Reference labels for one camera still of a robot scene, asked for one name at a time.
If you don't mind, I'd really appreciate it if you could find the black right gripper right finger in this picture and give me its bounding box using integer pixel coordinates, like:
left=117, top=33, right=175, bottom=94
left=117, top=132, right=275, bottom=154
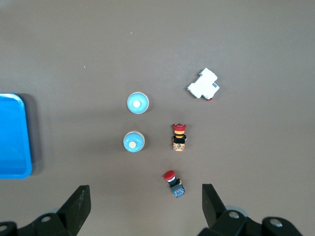
left=198, top=183, right=304, bottom=236

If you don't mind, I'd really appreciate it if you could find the white circuit breaker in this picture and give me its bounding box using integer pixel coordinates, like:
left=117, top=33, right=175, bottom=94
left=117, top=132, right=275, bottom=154
left=186, top=67, right=219, bottom=101

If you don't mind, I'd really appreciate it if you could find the blue bell beige button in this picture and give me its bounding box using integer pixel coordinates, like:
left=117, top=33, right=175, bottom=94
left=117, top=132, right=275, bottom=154
left=123, top=131, right=145, bottom=153
left=126, top=91, right=150, bottom=115

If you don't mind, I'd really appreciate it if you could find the red emergency stop yellow collar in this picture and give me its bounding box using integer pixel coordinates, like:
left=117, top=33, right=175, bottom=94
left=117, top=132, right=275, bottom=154
left=171, top=122, right=188, bottom=152

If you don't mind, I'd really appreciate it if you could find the red push button black body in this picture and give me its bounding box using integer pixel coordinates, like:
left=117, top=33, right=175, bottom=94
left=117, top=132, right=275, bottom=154
left=163, top=170, right=186, bottom=199

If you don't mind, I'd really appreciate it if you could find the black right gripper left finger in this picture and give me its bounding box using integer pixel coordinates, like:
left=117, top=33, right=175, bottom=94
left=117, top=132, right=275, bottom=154
left=0, top=185, right=92, bottom=236

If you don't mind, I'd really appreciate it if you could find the blue plastic tray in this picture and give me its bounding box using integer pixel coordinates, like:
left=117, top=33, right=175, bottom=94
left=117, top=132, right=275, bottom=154
left=0, top=92, right=33, bottom=179

